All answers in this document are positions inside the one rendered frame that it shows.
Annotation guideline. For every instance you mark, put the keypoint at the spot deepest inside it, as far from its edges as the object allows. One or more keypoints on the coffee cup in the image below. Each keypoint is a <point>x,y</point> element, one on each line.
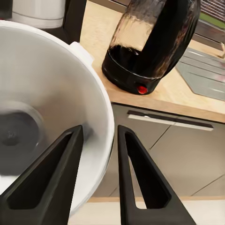
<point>46,88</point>

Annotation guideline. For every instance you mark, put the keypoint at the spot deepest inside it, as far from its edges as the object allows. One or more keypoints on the drop in sink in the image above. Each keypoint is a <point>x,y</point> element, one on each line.
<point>204,74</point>

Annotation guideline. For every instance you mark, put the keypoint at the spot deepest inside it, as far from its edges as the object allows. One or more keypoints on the countertop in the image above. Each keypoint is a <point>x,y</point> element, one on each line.
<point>171,94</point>

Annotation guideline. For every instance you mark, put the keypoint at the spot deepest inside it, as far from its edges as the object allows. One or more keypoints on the electric kettle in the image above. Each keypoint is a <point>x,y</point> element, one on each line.
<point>150,39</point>

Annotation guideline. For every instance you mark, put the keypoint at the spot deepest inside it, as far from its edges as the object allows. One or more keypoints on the cabinet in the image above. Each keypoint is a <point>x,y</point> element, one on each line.
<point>189,151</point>

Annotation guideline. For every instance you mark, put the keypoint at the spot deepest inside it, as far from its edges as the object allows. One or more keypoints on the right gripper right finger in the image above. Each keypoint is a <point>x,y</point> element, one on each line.
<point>163,205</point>

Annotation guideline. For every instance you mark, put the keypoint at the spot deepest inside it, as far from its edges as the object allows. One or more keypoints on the fixed window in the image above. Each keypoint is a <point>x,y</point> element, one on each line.
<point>210,29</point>

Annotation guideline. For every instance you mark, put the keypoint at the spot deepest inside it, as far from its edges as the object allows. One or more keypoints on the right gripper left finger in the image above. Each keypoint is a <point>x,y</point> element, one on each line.
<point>43,193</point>

